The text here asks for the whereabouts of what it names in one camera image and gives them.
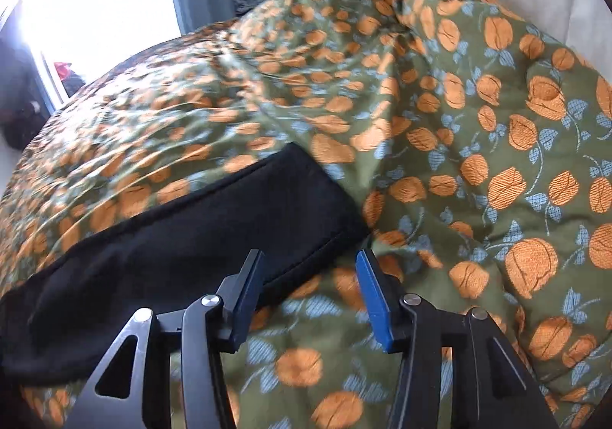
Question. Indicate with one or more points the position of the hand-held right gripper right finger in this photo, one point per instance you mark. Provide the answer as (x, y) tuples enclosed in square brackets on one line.
[(377, 300)]

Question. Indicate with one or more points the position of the black pants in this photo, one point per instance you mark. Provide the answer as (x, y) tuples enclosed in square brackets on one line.
[(191, 242)]

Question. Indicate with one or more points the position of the dark hanging jackets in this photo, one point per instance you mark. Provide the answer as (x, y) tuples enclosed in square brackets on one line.
[(21, 103)]

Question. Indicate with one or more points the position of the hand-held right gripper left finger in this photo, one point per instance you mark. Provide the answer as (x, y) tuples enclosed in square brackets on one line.
[(246, 300)]

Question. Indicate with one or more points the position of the red pink cloth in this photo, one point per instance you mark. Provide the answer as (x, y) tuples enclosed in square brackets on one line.
[(67, 75)]

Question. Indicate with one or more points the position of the green orange floral blanket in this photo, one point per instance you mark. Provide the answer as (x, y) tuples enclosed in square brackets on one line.
[(430, 123)]

